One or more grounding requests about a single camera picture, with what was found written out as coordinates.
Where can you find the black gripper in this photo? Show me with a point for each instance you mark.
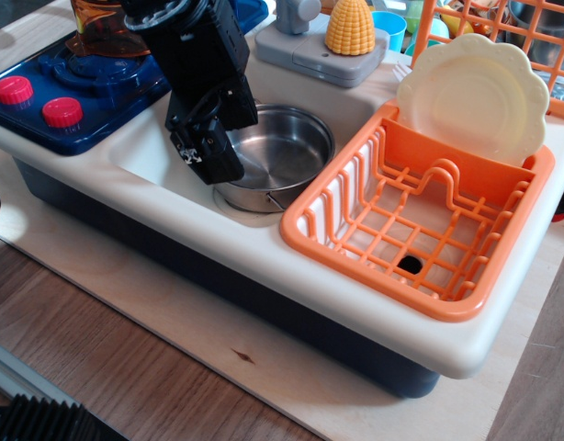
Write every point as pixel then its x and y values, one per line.
pixel 202 52

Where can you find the stainless steel pan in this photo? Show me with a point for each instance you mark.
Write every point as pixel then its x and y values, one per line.
pixel 281 155

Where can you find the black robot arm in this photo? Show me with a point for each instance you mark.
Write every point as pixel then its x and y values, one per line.
pixel 202 53

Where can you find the cream toy sink unit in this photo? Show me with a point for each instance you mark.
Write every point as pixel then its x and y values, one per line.
pixel 134 186

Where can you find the orange plastic drying rack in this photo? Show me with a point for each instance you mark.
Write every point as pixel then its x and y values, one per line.
pixel 421 222

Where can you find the grey toy faucet base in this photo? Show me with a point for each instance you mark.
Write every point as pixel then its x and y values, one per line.
pixel 295 41

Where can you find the right red stove knob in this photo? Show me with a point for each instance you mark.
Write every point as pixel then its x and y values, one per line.
pixel 62 112

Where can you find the red stove knob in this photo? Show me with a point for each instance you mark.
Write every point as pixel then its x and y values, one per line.
pixel 62 112
pixel 15 90

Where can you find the transparent orange plastic pot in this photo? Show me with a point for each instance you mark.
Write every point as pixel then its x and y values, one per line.
pixel 101 30

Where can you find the blue toy stove top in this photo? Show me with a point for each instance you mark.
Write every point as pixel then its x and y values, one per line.
pixel 111 91

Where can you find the yellow toy corn cob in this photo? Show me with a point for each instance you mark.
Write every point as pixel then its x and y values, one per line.
pixel 350 30

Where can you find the left red stove knob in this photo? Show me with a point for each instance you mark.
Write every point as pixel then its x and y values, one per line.
pixel 15 90

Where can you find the white plastic toy fork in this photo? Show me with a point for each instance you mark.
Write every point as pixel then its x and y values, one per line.
pixel 401 71

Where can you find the light blue plastic cup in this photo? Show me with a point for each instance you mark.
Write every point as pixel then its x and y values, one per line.
pixel 394 25

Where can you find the cream scalloped plastic plate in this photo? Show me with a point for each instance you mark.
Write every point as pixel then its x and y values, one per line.
pixel 478 96

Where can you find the light plywood base board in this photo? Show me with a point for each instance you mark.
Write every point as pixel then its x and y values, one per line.
pixel 159 359

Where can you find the orange plastic grid basket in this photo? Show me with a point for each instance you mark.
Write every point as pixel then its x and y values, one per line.
pixel 535 27

